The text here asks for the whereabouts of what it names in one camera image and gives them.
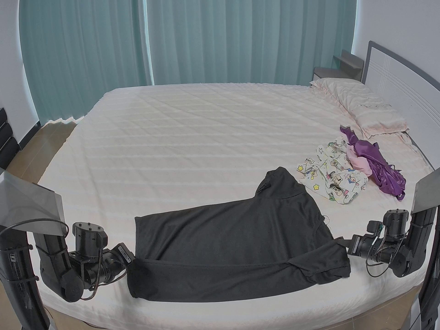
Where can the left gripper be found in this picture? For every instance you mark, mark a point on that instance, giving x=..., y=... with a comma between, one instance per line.
x=115, y=266

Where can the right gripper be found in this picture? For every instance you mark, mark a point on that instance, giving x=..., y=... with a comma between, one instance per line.
x=361, y=248

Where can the black T-shirt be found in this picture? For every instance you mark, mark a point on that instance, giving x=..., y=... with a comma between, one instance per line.
x=223, y=246

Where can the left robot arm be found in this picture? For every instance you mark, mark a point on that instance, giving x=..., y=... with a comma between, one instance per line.
x=51, y=263

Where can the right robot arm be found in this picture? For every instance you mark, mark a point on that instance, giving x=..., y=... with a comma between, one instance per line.
x=416, y=246

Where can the bed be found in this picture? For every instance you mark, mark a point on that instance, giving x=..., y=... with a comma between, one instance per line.
x=206, y=132

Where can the white printed pyjama garment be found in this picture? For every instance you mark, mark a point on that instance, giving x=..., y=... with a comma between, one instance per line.
x=333, y=180

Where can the purple garment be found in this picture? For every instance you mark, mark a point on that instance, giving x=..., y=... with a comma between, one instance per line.
x=381, y=170

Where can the pink garment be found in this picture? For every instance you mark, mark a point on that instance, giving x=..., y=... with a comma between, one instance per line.
x=359, y=162

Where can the cream pillow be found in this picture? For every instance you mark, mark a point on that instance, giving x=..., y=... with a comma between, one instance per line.
x=364, y=108

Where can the black chest of drawers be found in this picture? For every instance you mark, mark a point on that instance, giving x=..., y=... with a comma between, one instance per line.
x=7, y=139

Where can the grey bedside table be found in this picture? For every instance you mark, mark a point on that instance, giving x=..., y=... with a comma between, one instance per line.
x=343, y=68

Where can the blue-green curtain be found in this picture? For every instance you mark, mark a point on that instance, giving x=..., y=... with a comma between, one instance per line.
x=247, y=29
x=86, y=46

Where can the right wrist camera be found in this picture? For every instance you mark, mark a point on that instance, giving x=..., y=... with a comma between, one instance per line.
x=374, y=227

